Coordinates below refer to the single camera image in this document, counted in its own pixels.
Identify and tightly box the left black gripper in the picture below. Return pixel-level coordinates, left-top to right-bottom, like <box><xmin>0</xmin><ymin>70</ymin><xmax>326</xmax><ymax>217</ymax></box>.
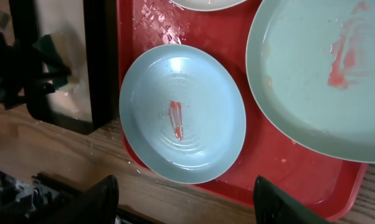
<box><xmin>0</xmin><ymin>32</ymin><xmax>71</xmax><ymax>109</ymax></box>

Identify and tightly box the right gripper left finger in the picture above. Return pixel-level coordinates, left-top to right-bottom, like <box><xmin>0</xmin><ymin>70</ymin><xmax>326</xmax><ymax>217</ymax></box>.
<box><xmin>44</xmin><ymin>175</ymin><xmax>119</xmax><ymax>224</ymax></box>

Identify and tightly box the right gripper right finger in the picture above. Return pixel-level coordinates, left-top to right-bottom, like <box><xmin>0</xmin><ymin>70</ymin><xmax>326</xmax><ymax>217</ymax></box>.
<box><xmin>253</xmin><ymin>175</ymin><xmax>330</xmax><ymax>224</ymax></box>

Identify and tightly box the light blue round plate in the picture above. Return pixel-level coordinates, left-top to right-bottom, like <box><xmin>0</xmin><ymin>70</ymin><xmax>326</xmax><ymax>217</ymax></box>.
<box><xmin>119</xmin><ymin>44</ymin><xmax>246</xmax><ymax>184</ymax></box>

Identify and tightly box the red plastic serving tray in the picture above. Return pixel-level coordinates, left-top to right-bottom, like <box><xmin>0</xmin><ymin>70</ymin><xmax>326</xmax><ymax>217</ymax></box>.
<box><xmin>117</xmin><ymin>1</ymin><xmax>368</xmax><ymax>222</ymax></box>

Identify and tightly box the black water basin tray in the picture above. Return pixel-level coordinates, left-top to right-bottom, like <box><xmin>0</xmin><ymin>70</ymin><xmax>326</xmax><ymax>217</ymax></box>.
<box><xmin>9</xmin><ymin>0</ymin><xmax>118</xmax><ymax>135</ymax></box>

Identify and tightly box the pale green round plate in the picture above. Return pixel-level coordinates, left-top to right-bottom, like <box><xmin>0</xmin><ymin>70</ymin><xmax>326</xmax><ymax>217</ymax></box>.
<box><xmin>246</xmin><ymin>0</ymin><xmax>375</xmax><ymax>164</ymax></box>

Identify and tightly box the white round plate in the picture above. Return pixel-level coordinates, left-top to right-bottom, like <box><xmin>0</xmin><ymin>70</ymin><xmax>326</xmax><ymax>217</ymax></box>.
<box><xmin>170</xmin><ymin>0</ymin><xmax>246</xmax><ymax>12</ymax></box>

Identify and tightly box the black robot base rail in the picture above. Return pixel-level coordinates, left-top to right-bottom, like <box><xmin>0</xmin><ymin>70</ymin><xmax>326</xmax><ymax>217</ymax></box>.
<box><xmin>0</xmin><ymin>166</ymin><xmax>163</xmax><ymax>224</ymax></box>

